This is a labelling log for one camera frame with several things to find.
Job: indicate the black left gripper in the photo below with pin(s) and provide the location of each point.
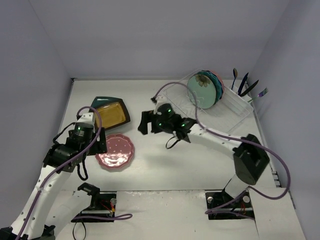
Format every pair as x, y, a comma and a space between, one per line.
100, 144

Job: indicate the light green flower plate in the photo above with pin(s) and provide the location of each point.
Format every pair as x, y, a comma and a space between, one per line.
201, 91

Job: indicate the teal embossed plate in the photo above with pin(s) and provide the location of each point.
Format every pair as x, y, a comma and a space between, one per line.
216, 84

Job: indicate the dark teal square plate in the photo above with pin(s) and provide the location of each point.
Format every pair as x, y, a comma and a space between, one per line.
101, 101

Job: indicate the iridescent fork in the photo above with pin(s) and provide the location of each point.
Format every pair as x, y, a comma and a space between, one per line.
260, 95

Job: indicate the yellow square plate black rim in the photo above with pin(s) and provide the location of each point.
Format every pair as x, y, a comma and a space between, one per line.
112, 115

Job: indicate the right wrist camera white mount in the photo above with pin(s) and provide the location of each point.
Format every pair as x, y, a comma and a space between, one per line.
161, 104

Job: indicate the red plate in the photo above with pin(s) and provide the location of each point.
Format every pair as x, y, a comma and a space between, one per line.
120, 152

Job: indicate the black knife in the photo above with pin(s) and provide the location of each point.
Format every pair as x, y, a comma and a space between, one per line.
250, 88

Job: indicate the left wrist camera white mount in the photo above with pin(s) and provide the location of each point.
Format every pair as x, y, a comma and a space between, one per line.
87, 118

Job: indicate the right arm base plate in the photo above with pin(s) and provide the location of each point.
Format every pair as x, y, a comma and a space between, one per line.
220, 206

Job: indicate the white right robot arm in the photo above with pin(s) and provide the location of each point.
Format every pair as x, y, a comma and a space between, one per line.
249, 159

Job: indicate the blue polka dot plate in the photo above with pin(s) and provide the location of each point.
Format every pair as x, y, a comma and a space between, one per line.
222, 90

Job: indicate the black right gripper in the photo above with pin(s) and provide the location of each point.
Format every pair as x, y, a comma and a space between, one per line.
153, 124

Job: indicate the pink polka dot plate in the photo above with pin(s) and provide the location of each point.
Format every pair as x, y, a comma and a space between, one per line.
221, 77

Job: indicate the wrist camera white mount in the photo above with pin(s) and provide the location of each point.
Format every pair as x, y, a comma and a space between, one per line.
87, 118
161, 104

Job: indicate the white cutlery holder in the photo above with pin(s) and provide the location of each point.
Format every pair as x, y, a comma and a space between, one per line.
235, 103

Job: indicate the clear wire dish rack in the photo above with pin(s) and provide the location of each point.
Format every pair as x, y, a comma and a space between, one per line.
218, 117

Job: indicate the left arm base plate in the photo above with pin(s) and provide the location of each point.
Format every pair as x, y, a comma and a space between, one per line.
101, 211

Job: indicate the dark blue spoon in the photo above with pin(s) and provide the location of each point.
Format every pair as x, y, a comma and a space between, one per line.
235, 75

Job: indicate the blue knife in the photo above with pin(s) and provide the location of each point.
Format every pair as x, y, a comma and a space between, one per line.
242, 84

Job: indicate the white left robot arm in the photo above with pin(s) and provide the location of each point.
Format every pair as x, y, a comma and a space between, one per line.
59, 163

